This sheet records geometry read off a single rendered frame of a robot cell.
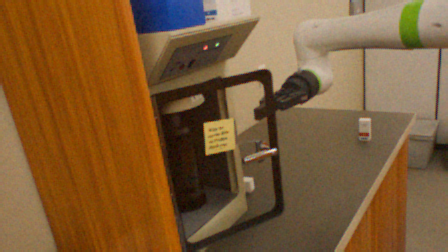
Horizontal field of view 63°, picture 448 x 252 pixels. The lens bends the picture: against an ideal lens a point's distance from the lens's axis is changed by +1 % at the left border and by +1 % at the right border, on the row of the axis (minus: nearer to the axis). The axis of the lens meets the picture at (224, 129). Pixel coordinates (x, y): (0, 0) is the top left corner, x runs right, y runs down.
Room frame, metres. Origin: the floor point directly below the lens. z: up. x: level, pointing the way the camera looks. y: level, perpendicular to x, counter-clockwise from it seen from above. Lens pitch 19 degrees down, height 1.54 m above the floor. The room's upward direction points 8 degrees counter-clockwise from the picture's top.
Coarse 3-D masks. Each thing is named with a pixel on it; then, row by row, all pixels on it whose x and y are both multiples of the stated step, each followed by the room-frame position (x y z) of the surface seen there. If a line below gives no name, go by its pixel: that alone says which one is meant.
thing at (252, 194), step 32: (160, 96) 0.73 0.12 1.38; (192, 96) 0.76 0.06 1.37; (224, 96) 0.79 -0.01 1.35; (256, 96) 0.82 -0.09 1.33; (192, 128) 0.75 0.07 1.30; (256, 128) 0.82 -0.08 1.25; (192, 160) 0.75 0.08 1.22; (224, 160) 0.78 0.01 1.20; (192, 192) 0.74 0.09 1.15; (224, 192) 0.77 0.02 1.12; (256, 192) 0.81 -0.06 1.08; (192, 224) 0.74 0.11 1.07; (224, 224) 0.77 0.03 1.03; (256, 224) 0.81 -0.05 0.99
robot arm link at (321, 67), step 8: (328, 56) 1.12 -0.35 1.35; (304, 64) 1.11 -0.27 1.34; (312, 64) 1.10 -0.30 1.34; (320, 64) 1.10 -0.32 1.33; (328, 64) 1.11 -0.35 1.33; (312, 72) 1.06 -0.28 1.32; (320, 72) 1.08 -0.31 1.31; (328, 72) 1.10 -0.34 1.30; (320, 80) 1.06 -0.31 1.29; (328, 80) 1.09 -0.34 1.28; (320, 88) 1.06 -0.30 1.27; (328, 88) 1.11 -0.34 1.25
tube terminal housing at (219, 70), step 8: (216, 64) 0.93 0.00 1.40; (224, 64) 0.96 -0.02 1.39; (192, 72) 0.86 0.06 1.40; (200, 72) 0.88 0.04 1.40; (208, 72) 0.90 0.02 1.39; (216, 72) 0.93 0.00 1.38; (224, 72) 0.95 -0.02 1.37; (168, 80) 0.79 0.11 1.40; (176, 80) 0.81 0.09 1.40; (184, 80) 0.83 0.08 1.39; (192, 80) 0.85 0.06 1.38; (200, 80) 0.87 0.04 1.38; (152, 88) 0.75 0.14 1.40; (160, 88) 0.77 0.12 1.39; (168, 88) 0.79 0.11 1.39; (176, 88) 0.80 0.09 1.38
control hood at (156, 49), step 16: (256, 16) 0.88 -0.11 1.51; (160, 32) 0.69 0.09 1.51; (176, 32) 0.66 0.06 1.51; (192, 32) 0.70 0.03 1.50; (208, 32) 0.74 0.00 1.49; (224, 32) 0.80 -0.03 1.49; (240, 32) 0.87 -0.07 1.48; (144, 48) 0.69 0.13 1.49; (160, 48) 0.67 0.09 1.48; (224, 48) 0.86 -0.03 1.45; (240, 48) 0.94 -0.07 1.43; (144, 64) 0.70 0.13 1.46; (160, 64) 0.69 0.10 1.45; (208, 64) 0.86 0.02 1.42; (160, 80) 0.73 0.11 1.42
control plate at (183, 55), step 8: (208, 40) 0.77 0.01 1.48; (216, 40) 0.80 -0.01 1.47; (224, 40) 0.83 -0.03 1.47; (176, 48) 0.69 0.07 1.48; (184, 48) 0.71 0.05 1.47; (192, 48) 0.74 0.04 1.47; (200, 48) 0.76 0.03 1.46; (208, 48) 0.79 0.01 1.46; (216, 48) 0.82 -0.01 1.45; (176, 56) 0.71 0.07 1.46; (184, 56) 0.73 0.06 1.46; (192, 56) 0.76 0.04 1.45; (200, 56) 0.79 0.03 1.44; (208, 56) 0.82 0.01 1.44; (216, 56) 0.86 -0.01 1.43; (168, 64) 0.71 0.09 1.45; (176, 64) 0.73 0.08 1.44; (200, 64) 0.82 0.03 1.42; (168, 72) 0.73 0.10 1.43; (176, 72) 0.76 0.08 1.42
